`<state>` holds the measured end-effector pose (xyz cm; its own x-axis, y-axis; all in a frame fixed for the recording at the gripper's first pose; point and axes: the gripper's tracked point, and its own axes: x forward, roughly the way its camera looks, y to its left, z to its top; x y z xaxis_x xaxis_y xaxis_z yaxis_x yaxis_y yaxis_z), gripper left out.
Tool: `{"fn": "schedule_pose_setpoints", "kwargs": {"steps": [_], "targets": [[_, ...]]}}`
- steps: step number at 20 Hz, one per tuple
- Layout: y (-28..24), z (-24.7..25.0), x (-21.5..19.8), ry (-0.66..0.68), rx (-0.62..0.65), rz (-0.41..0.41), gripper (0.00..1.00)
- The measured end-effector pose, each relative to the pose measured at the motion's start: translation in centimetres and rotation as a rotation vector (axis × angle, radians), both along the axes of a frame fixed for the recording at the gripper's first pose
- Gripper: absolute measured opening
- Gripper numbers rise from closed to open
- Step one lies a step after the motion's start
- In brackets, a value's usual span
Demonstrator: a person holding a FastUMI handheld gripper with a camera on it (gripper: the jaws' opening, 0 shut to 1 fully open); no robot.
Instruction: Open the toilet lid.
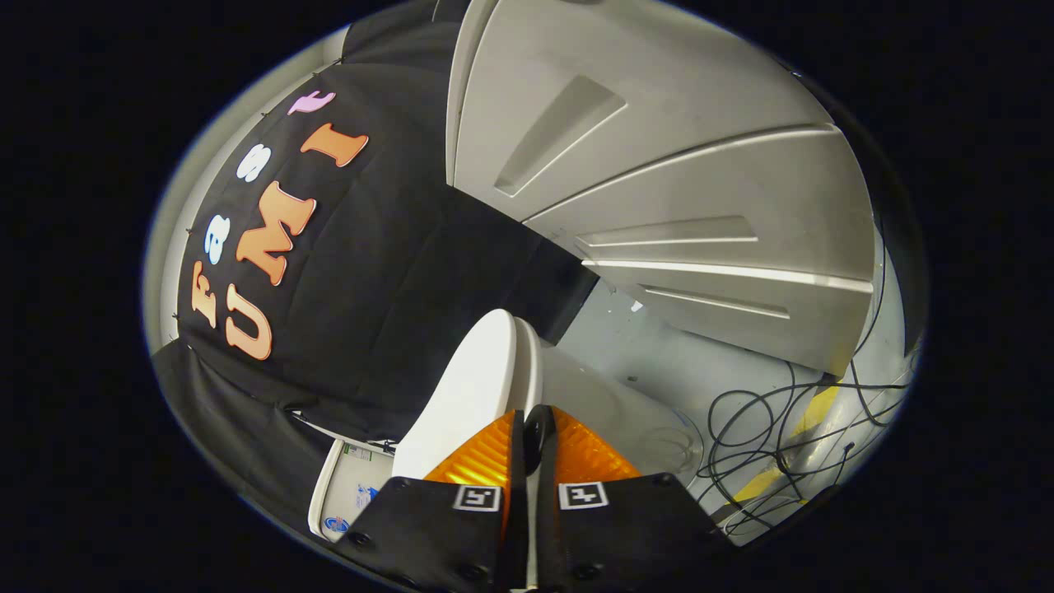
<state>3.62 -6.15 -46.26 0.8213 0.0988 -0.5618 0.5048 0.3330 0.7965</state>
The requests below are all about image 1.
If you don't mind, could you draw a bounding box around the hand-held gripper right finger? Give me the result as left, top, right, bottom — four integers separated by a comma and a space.
537, 406, 739, 593

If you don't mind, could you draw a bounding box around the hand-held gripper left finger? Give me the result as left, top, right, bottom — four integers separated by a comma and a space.
333, 410, 529, 593

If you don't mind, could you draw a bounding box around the white toilet lid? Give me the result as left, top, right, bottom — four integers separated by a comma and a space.
391, 309, 521, 480

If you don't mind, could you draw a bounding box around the white toilet bowl with seat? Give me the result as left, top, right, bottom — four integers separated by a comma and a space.
515, 317, 706, 488

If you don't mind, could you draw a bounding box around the black backdrop cloth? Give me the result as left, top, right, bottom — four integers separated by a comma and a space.
152, 0, 599, 536

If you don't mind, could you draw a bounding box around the white cabinet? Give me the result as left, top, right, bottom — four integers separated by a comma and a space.
445, 0, 875, 376

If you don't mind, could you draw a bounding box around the tangle of black cables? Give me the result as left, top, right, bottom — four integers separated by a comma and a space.
696, 214, 920, 541

